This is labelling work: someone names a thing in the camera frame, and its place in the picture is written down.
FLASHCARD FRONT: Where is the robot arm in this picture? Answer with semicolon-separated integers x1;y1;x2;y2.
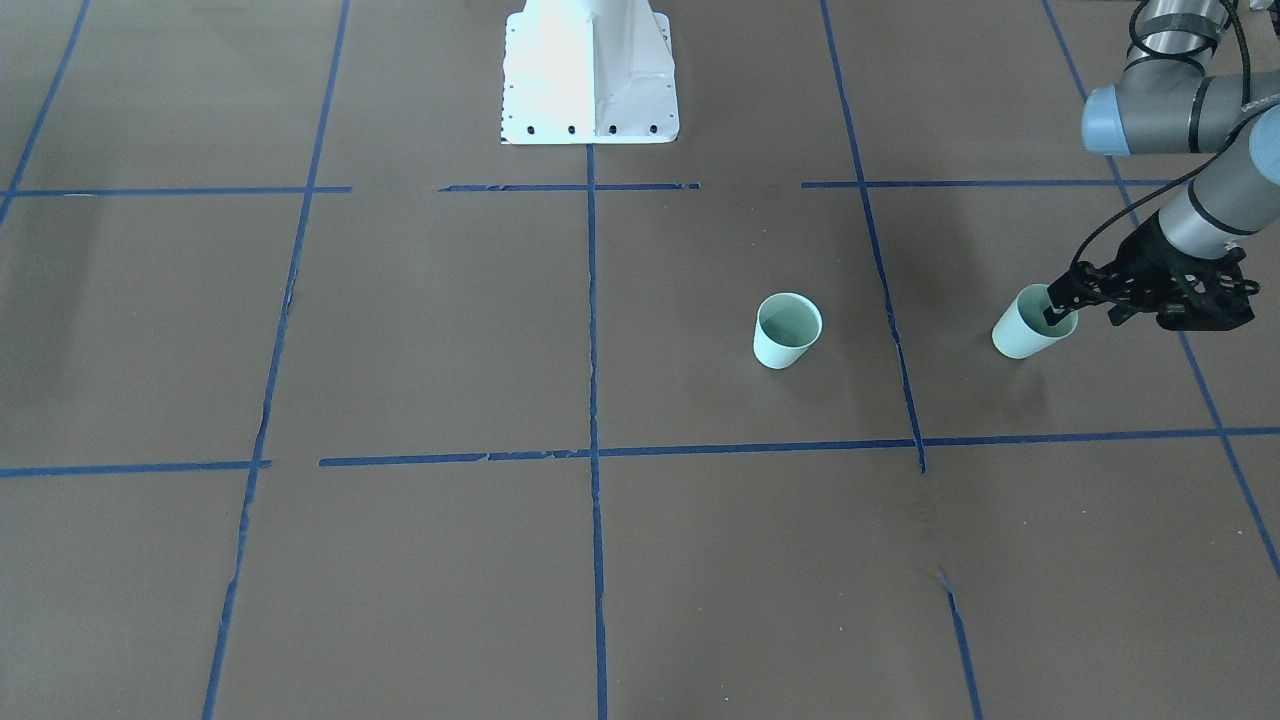
1042;1;1277;331

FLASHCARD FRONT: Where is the brown paper table cover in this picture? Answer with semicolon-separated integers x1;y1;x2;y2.
3;1;1277;719

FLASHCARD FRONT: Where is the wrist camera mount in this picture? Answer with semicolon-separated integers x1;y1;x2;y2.
1108;246;1260;332

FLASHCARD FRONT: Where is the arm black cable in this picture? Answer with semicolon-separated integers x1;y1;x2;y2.
1068;0;1280;291

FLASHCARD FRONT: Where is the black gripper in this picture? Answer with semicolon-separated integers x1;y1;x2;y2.
1042;215;1185;327

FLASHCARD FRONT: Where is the white pedestal column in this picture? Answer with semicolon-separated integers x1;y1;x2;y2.
499;1;681;146

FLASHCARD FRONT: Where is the mint cup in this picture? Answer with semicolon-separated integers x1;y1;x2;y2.
751;292;824;370
991;284;1079;360

